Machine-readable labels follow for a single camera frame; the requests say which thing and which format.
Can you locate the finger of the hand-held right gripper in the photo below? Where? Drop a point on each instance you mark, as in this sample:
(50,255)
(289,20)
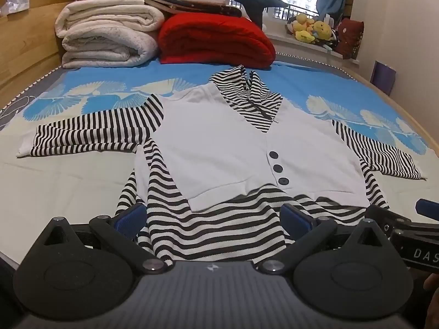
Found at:
(427,209)
(387,219)

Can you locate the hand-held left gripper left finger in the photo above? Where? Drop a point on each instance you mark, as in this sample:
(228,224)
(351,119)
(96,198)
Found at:
(130,217)

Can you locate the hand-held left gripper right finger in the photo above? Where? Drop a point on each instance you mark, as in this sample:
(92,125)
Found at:
(295,219)

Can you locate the striped shirt with white vest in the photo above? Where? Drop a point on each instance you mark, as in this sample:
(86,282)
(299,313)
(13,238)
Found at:
(212,137)

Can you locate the person's right hand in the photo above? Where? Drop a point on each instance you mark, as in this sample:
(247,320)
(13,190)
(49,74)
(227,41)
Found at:
(431,282)

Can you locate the purple bag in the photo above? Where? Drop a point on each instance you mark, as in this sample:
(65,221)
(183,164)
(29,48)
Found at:
(382,77)

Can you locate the speckled white folded quilt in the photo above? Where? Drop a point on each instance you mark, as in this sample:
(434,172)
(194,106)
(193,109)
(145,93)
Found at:
(103,46)

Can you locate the black striped plush toy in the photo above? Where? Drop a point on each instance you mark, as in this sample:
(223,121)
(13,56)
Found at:
(331,41)

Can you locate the dark red cushion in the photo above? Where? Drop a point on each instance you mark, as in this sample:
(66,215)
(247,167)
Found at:
(349,37)

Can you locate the yellow duck plush toy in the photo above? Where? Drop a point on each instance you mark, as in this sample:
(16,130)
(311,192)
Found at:
(303,27)

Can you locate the yellow round plush toy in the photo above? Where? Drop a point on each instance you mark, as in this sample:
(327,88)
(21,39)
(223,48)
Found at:
(322,29)

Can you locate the red folded blanket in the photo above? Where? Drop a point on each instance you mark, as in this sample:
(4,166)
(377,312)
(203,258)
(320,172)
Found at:
(212,37)

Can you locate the wooden headboard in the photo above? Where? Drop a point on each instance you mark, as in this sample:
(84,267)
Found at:
(31,41)

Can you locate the dark star-printed folded blanket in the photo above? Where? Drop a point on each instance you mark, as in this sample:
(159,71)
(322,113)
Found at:
(192,5)

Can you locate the white tissue pack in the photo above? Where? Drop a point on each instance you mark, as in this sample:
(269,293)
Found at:
(15,5)

